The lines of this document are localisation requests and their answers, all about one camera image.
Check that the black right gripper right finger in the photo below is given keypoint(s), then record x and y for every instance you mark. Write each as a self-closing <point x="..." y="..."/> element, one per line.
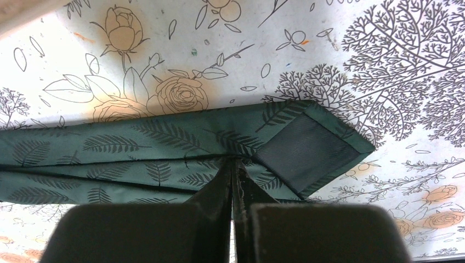
<point x="269" y="231"/>

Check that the wooden compartment tray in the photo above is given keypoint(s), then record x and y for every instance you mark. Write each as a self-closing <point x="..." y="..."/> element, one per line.
<point x="16" y="13"/>

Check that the dark green leaf tie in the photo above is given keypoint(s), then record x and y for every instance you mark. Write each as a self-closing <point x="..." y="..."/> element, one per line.
<point x="290" y="149"/>

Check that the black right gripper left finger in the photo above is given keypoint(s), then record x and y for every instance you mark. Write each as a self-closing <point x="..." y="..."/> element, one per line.
<point x="197" y="230"/>

